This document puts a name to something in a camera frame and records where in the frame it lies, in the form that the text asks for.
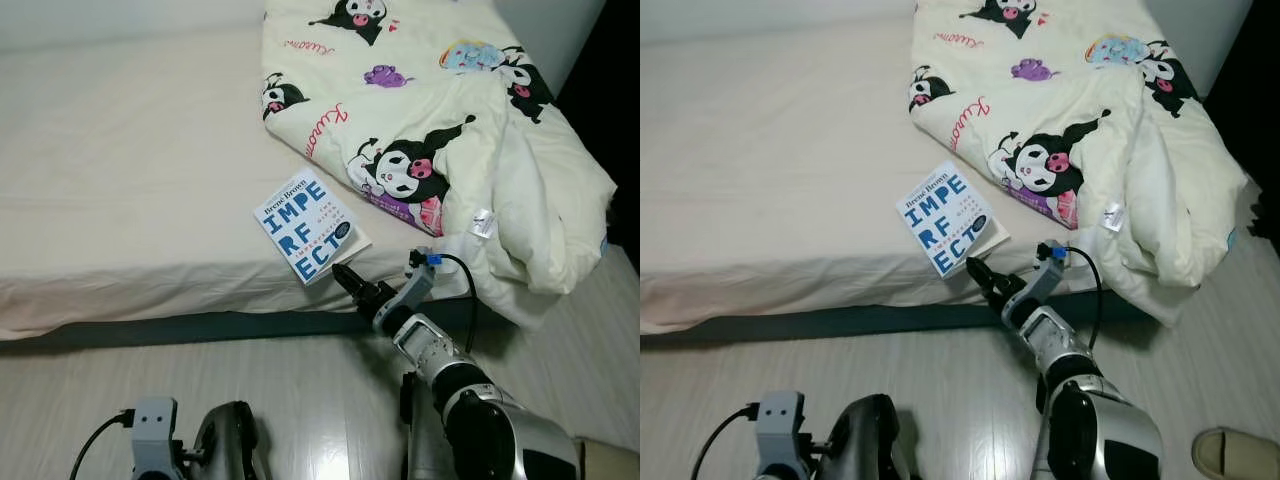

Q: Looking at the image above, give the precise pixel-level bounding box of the cartoon print cream quilt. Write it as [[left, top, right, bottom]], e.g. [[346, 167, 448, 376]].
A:
[[260, 0, 618, 331], [908, 0, 1251, 326]]

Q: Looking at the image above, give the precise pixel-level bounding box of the black cabinet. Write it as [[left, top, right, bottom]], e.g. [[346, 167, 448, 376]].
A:
[[1205, 0, 1280, 246], [555, 0, 641, 276]]

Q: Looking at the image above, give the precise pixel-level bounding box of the silver right robot leg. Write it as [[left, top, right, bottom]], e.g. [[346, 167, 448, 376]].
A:
[[400, 370, 446, 480]]

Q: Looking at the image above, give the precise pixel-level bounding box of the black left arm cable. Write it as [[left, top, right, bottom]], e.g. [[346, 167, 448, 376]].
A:
[[690, 402, 761, 480], [68, 410, 136, 480]]

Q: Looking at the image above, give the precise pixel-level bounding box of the beige sheeted mattress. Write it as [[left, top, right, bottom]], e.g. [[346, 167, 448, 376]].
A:
[[0, 25, 521, 341], [640, 20, 1171, 336]]

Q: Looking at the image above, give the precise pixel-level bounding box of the white blue-lettered book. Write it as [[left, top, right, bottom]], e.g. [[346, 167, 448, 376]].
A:
[[254, 165, 373, 287], [896, 160, 1011, 279]]

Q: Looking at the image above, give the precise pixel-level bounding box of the grey slide slipper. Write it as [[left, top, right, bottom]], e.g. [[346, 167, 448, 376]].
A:
[[575, 435, 641, 480], [1192, 427, 1280, 480]]

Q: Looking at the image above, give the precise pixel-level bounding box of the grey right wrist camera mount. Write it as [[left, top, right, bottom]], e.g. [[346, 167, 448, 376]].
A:
[[1025, 240, 1071, 301], [395, 245, 446, 306]]

